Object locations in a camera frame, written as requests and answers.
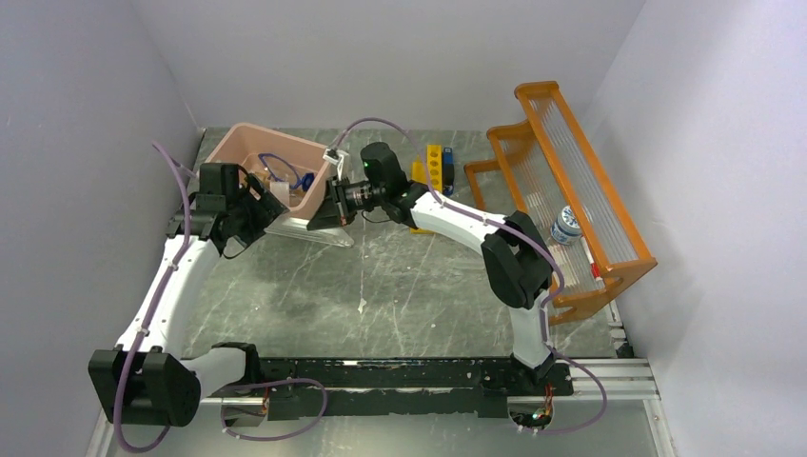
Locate blue base graduated cylinder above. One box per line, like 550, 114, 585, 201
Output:
301, 172, 315, 191

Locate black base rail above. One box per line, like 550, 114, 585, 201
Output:
217, 356, 575, 421

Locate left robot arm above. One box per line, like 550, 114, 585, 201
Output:
89, 163, 287, 427

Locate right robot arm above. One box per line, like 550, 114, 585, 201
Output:
306, 142, 554, 394

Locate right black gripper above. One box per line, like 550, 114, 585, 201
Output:
308, 174, 386, 230

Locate white plastic lid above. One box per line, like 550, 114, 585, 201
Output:
265, 216, 355, 248

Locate white paper packet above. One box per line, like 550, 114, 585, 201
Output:
269, 181, 290, 207

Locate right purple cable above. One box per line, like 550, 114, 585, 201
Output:
327, 117, 609, 436

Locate blue safety glasses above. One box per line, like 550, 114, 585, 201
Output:
257, 152, 303, 190

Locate yellow test tube rack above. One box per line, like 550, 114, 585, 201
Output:
410, 145, 443, 193

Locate orange wooden shelf rack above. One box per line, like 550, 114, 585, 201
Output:
463, 81, 658, 325

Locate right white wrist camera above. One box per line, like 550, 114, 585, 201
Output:
323, 148, 351, 179

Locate pink plastic bin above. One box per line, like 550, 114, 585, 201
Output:
207, 123, 334, 220

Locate white blue small jar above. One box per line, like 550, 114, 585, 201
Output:
550, 206, 582, 246

